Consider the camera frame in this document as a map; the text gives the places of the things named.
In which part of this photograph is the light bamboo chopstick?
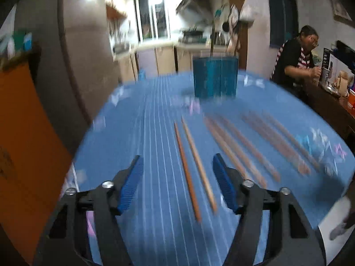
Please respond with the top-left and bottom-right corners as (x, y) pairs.
(181, 117), (217, 214)
(174, 122), (201, 223)

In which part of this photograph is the kitchen window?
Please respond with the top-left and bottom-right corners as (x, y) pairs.
(134, 0), (171, 42)

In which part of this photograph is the orange wooden cabinet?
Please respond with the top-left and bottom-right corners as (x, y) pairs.
(1, 46), (72, 264)

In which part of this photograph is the blue star grid tablecloth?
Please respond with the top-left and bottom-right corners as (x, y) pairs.
(71, 71), (354, 265)

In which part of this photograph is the brown bamboo chopstick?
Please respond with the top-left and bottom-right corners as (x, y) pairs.
(208, 117), (281, 187)
(204, 117), (251, 180)

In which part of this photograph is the dark wooden side table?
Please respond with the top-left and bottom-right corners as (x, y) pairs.
(304, 82), (354, 153)

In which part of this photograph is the seated person black top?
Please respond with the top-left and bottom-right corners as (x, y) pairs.
(270, 25), (321, 98)

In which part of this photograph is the teal perforated utensil holder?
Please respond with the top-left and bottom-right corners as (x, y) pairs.
(193, 56), (239, 99)

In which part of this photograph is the silver refrigerator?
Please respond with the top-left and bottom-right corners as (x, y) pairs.
(14, 0), (118, 154)

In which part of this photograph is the hanging white plastic bag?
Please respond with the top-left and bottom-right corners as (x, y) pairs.
(239, 2), (257, 25)

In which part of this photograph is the range hood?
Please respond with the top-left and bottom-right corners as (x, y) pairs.
(176, 0), (214, 21)

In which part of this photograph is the framed wall picture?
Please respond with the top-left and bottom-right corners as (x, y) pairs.
(330, 0), (353, 22)

